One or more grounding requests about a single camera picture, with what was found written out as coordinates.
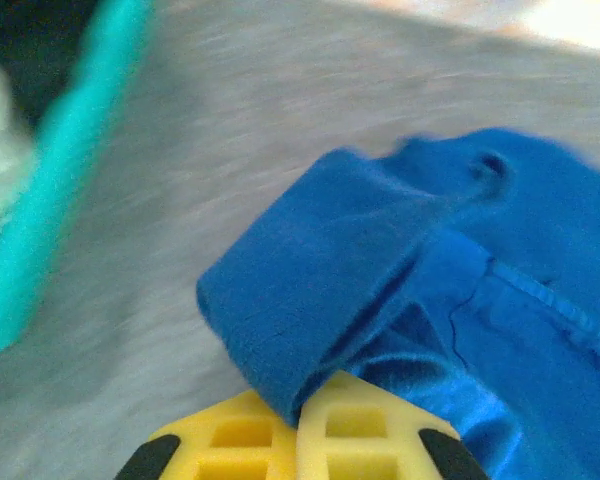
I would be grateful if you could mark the teal plastic basket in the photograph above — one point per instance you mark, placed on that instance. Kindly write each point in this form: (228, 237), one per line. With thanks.
(55, 190)

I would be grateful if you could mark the blue printed t-shirt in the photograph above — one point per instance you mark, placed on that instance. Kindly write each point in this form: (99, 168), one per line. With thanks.
(430, 280)

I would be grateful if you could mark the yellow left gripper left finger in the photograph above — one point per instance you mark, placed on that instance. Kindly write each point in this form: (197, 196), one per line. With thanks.
(230, 440)

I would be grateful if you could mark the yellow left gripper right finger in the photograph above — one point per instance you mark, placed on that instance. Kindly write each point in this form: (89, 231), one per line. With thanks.
(360, 435)

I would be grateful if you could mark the black crumpled t-shirt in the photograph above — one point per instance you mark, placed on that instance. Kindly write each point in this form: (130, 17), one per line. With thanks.
(35, 45)

